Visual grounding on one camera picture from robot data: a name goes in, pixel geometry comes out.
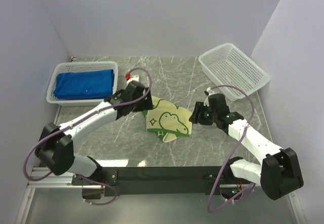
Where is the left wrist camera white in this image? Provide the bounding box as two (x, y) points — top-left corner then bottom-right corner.
(125, 73), (140, 85)

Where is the white plastic basket left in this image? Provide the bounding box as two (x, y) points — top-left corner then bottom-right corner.
(46, 61), (118, 106)

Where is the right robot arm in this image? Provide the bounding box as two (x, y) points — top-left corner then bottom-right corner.
(189, 94), (304, 200)

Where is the white plastic basket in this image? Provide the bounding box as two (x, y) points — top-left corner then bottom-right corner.
(198, 43), (270, 102)
(46, 61), (118, 106)

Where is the blue towel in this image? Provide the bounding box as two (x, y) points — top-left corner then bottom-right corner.
(54, 69), (114, 100)

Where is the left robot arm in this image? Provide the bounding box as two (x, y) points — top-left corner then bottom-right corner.
(34, 81), (153, 184)

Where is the white plastic basket right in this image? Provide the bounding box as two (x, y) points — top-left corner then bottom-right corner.
(198, 43), (270, 102)

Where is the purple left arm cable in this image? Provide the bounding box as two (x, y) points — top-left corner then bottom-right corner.
(23, 68), (152, 206)

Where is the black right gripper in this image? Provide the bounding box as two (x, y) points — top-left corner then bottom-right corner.
(188, 101), (218, 126)

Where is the black base bar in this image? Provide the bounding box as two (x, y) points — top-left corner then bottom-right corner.
(71, 165), (251, 197)

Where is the green white towel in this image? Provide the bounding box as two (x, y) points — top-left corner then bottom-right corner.
(142, 96), (192, 142)

